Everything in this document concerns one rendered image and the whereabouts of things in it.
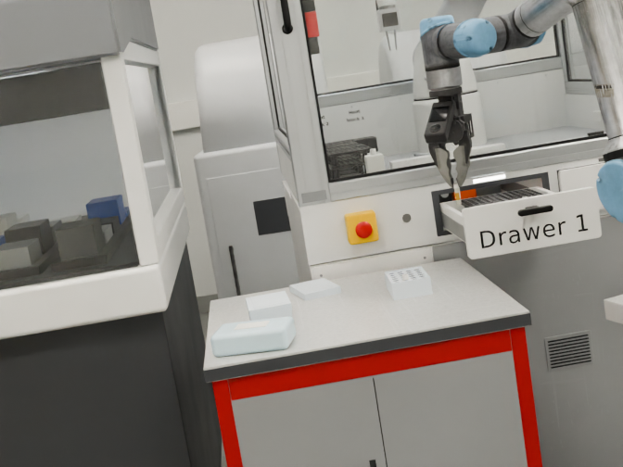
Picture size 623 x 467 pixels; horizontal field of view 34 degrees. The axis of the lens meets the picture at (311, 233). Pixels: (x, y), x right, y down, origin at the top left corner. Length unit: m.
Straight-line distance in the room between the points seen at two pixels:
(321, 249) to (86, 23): 0.77
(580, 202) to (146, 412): 1.07
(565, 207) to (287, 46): 0.75
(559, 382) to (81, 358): 1.19
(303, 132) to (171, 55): 3.29
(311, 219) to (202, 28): 3.30
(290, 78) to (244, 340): 0.76
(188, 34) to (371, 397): 3.94
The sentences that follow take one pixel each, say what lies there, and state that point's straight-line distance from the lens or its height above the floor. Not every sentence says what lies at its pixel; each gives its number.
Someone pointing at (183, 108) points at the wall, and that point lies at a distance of 5.61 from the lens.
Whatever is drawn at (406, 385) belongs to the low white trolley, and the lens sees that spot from 1.94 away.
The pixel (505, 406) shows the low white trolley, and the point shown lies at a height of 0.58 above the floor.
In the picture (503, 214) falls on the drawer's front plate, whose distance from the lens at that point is 2.17.
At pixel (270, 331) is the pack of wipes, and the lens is 1.90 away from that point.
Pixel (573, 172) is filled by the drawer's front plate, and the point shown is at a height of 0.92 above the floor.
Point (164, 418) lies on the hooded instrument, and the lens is 2.37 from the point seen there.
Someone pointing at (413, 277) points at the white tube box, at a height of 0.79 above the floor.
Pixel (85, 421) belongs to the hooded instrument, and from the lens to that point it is 2.39.
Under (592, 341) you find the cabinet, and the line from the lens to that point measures 2.66.
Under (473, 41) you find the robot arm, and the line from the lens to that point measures 2.07.
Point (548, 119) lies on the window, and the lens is 2.55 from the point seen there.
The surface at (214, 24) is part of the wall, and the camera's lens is 5.64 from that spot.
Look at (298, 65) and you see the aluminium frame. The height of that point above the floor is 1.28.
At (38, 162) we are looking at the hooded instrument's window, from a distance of 2.22.
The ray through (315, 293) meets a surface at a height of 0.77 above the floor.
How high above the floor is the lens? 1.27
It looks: 9 degrees down
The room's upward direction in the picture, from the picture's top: 9 degrees counter-clockwise
